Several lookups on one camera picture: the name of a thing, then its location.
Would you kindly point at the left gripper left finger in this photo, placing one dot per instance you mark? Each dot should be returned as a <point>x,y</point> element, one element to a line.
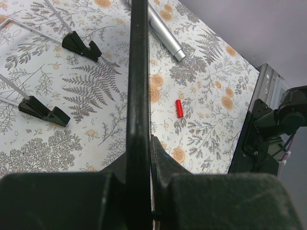
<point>64,200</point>

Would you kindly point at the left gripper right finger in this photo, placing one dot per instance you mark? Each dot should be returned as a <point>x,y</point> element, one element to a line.
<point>236,201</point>

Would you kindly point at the red marker cap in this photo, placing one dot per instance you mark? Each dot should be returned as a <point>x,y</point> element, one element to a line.
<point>179,109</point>

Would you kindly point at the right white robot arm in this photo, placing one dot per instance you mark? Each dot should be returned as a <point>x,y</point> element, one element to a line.
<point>288,118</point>

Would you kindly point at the floral patterned table mat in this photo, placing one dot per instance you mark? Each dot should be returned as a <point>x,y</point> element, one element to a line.
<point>214,84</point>

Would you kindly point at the silver microphone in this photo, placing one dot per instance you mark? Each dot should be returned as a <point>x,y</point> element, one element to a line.
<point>165,36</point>

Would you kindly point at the black front mounting rail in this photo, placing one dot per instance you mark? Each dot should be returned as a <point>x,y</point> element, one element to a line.
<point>252,151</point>

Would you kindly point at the aluminium table frame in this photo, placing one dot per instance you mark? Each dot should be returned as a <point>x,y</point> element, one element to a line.
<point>269,88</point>

